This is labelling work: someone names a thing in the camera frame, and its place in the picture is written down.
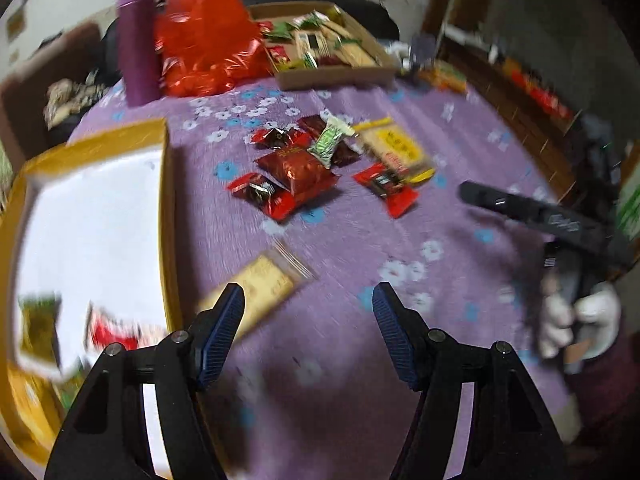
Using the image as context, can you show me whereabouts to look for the white power strip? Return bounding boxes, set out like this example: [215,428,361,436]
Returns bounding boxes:
[444,24,501,63]

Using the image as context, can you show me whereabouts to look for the purple floral tablecloth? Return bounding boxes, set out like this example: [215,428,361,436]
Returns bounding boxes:
[65,80,586,480]

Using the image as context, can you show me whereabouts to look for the brown wooden sideboard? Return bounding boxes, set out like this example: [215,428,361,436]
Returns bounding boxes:
[425,10,601,201]

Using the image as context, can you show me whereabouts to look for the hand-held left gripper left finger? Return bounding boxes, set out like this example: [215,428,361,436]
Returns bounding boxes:
[44,282,246,480]

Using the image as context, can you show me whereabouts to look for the orange green snack packets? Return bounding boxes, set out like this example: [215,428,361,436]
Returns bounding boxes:
[419,59,469,93]

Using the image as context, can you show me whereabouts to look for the red white snack packet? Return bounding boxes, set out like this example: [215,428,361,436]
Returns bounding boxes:
[86,304,168,352]

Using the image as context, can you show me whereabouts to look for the yellow cracker packet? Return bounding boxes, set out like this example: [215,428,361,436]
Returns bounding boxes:
[356,117,437,187]

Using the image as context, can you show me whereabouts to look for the clear plastic bag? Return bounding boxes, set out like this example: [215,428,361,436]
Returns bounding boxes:
[385,32,438,81]

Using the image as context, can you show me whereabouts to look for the green blanket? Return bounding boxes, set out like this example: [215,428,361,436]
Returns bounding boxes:
[0,147,13,206]

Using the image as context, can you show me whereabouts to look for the pile of assorted snack packets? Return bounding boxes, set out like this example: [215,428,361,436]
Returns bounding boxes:
[257,10,378,72]

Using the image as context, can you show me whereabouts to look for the striped beige cloth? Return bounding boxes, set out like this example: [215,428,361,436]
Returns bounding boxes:
[44,71,110,128]

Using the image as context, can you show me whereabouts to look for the beige cracker packet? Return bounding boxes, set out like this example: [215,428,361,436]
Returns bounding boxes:
[197,250,318,343]

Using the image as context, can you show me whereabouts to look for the red plastic bag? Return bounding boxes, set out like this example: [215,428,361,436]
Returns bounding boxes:
[152,0,273,97]

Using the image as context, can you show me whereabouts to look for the brown armchair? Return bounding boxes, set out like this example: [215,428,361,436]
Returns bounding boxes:
[0,22,103,161]

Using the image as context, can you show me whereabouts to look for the person's right forearm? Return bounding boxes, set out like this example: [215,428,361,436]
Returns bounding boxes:
[565,335,640,446]

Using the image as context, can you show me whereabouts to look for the brown cardboard box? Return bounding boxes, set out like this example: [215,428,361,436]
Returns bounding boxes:
[247,2,401,91]

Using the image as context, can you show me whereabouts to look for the yellow box white inside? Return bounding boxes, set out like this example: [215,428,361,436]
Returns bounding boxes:
[0,117,183,471]

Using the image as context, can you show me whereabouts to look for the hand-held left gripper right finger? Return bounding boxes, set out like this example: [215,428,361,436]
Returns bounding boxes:
[372,281,568,480]

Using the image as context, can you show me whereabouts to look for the dark red gold-print packet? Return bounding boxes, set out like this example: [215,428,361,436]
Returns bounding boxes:
[298,115,362,168]

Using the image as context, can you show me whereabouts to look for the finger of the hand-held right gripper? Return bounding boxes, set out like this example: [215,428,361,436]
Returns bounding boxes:
[459,180,551,233]

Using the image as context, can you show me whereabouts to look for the small red snack packet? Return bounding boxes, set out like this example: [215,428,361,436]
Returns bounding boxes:
[248,126,307,152]

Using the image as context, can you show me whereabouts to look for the person's right hand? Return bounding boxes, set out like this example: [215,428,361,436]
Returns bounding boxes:
[537,267,623,361]

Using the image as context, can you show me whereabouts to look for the large dark red packet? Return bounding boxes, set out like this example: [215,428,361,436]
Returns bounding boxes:
[254,147,340,200]

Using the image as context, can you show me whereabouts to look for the green white snack packet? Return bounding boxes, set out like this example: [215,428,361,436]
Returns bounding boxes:
[306,115,355,169]

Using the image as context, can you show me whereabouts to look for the purple thermos bottle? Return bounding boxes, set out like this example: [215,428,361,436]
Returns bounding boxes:
[116,0,162,107]

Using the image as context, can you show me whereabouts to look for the row of red boxes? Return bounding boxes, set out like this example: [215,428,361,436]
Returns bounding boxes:
[502,55,576,120]

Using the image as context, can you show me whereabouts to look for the red black snack packet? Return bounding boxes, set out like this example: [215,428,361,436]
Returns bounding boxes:
[351,164,420,219]
[226,172,301,222]

